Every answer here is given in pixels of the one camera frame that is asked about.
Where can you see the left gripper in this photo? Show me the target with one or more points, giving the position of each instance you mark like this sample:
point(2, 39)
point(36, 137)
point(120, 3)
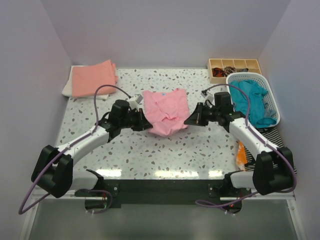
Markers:
point(142, 124)

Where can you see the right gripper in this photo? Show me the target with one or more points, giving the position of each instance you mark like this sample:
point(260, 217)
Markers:
point(196, 118)

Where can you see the pink t shirt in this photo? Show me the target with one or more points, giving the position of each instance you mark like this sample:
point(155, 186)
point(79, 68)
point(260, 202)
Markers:
point(166, 111)

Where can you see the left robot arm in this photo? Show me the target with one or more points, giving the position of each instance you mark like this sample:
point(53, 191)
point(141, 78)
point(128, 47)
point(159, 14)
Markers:
point(54, 170)

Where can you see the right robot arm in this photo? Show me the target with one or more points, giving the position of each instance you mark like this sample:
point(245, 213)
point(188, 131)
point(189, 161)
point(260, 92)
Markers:
point(273, 168)

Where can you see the red black rolled cloth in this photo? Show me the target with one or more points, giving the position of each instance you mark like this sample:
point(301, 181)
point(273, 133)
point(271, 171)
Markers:
point(218, 72)

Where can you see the wooden compartment box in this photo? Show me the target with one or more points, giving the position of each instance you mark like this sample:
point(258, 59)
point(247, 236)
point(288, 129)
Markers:
point(251, 64)

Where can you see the patterned rolled cloth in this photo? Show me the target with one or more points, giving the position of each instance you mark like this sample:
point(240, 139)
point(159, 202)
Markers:
point(229, 70)

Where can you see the orange white cloth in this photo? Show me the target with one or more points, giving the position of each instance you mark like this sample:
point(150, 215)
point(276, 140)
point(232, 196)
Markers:
point(241, 158)

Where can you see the teal t shirt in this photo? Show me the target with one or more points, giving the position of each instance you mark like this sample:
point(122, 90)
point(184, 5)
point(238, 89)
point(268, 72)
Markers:
point(259, 116)

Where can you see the folded salmon t shirt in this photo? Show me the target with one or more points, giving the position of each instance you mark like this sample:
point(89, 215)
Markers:
point(86, 79)

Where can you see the black white striped shirt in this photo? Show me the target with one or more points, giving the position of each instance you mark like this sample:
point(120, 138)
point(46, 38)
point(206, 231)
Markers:
point(271, 134)

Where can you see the folded white t shirt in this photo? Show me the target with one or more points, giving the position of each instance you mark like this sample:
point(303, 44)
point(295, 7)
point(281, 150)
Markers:
point(67, 90)

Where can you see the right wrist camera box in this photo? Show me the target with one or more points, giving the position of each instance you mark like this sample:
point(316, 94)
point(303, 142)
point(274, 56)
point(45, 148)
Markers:
point(208, 98)

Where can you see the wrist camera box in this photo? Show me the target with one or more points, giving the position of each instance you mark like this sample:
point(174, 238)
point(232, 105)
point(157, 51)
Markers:
point(208, 98)
point(134, 101)

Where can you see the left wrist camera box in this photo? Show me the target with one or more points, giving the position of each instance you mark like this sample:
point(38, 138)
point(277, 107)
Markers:
point(134, 101)

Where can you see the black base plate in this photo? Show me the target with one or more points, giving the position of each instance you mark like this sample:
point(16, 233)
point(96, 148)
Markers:
point(113, 193)

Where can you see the aluminium frame rail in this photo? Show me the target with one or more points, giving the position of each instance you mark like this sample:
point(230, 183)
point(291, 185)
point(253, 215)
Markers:
point(257, 218)

